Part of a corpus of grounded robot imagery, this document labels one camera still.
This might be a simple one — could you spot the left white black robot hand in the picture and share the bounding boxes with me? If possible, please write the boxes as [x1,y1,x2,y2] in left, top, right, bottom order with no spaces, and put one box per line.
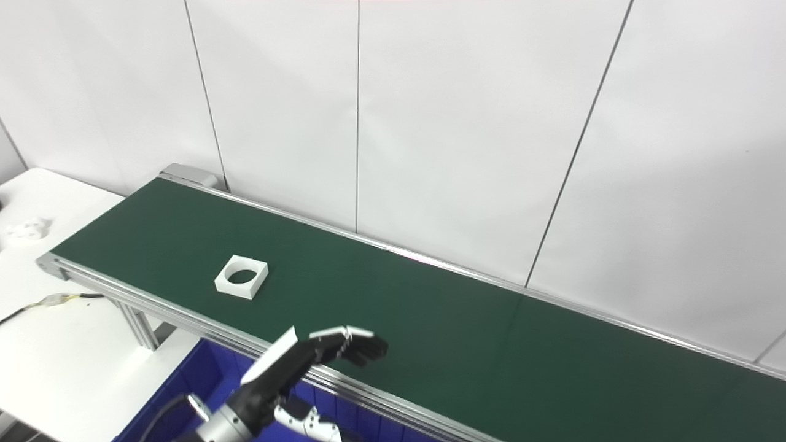
[230,325,389,442]

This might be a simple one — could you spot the white square part round hole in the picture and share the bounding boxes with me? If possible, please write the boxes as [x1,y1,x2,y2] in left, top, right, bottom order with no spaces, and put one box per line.
[214,255,269,300]

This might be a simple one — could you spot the large blue plastic bin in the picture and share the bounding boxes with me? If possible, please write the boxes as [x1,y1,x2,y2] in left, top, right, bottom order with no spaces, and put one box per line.
[114,338,443,442]

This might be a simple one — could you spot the aluminium conveyor leg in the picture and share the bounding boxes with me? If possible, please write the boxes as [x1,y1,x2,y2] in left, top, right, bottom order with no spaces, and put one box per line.
[114,301,161,351]

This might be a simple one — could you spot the grey conveyor end housing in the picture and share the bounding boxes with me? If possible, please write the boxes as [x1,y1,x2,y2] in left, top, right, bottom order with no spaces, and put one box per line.
[158,163,219,188]

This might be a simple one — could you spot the small white lobed part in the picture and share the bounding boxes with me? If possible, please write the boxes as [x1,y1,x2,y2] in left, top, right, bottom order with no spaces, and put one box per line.
[5,216,49,246]

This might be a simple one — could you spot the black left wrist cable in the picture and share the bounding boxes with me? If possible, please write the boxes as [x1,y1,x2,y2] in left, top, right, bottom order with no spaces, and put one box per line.
[138,393,203,442]

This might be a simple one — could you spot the green conveyor belt aluminium frame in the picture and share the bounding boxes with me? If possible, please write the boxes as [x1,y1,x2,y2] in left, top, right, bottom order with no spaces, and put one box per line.
[36,163,786,442]

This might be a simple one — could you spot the black cable with clear connector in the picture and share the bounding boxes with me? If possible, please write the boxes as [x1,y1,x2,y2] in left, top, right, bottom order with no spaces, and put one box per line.
[0,293,105,326]

